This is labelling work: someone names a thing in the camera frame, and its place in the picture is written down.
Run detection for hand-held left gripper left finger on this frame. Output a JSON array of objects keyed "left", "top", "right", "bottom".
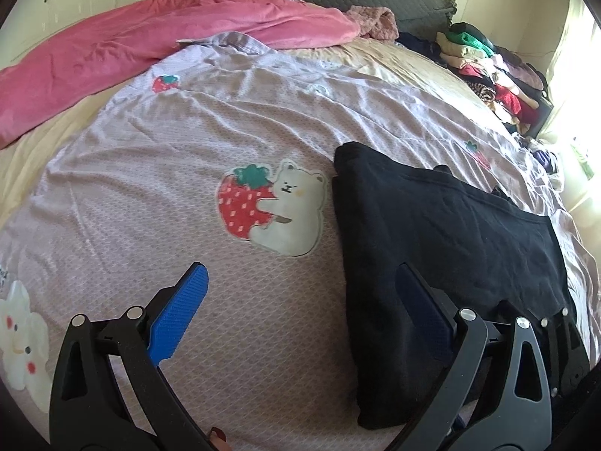
[{"left": 49, "top": 262, "right": 210, "bottom": 451}]

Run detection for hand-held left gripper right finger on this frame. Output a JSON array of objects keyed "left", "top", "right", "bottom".
[{"left": 393, "top": 263, "right": 553, "bottom": 451}]

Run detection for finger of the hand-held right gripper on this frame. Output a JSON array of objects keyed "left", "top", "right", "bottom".
[{"left": 497, "top": 298, "right": 591, "bottom": 400}]

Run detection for black sweater with orange cuffs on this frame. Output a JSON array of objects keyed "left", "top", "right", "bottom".
[{"left": 331, "top": 141, "right": 579, "bottom": 430}]

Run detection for pile of folded clothes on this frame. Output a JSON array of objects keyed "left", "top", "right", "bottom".
[{"left": 434, "top": 21, "right": 550, "bottom": 125}]

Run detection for person's left hand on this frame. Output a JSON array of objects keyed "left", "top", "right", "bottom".
[{"left": 209, "top": 427, "right": 232, "bottom": 451}]

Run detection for lilac strawberry print blanket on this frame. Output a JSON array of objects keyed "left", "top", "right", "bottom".
[{"left": 0, "top": 30, "right": 592, "bottom": 451}]

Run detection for white and purple garments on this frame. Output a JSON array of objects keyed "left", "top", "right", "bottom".
[{"left": 514, "top": 132, "right": 566, "bottom": 191}]

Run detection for black storage bin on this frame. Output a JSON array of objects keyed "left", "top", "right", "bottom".
[{"left": 530, "top": 96, "right": 554, "bottom": 138}]

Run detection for pale yellow curtain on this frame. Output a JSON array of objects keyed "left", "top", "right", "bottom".
[{"left": 540, "top": 0, "right": 601, "bottom": 226}]

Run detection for dark blue garment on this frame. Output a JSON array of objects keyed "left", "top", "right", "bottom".
[{"left": 398, "top": 32, "right": 444, "bottom": 63}]

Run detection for pink blanket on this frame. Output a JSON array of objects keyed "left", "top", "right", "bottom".
[{"left": 0, "top": 0, "right": 361, "bottom": 151}]

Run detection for pink fluffy garment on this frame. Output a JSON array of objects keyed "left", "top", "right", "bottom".
[{"left": 347, "top": 6, "right": 400, "bottom": 41}]

